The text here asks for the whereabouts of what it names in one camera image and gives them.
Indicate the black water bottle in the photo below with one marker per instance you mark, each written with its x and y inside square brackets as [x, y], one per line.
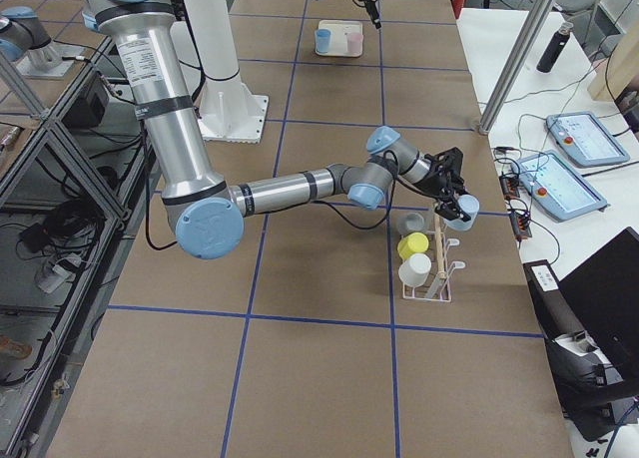
[555, 47]

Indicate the black monitor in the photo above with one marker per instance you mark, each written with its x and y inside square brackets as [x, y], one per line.
[603, 293]

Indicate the wooden rack dowel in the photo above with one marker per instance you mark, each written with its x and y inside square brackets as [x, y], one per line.
[439, 241]

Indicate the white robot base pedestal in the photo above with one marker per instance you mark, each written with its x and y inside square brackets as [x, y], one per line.
[227, 110]

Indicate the aluminium frame post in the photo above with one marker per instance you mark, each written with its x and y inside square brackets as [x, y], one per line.
[527, 35]

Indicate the light blue plastic cup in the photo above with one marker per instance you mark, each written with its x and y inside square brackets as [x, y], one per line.
[322, 41]
[469, 206]

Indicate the cream serving tray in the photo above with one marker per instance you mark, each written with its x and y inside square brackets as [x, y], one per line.
[339, 30]

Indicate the pink plastic cup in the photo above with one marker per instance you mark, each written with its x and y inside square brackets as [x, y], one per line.
[354, 44]

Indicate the grey plastic cup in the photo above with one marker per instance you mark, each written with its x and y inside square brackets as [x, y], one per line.
[409, 223]

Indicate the blue teach pendant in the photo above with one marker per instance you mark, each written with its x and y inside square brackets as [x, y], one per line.
[585, 140]
[560, 191]

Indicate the pale green plastic cup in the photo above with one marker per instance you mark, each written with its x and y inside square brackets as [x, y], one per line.
[414, 271]

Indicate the yellow plastic cup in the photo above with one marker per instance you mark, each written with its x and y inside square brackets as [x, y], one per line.
[416, 242]

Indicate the orange black connector hub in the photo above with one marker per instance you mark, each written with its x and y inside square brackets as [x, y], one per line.
[518, 210]

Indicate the black box with label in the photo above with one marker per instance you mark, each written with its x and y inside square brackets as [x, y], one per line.
[553, 313]

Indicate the white wire cup rack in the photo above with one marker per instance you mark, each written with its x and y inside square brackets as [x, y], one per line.
[435, 289]

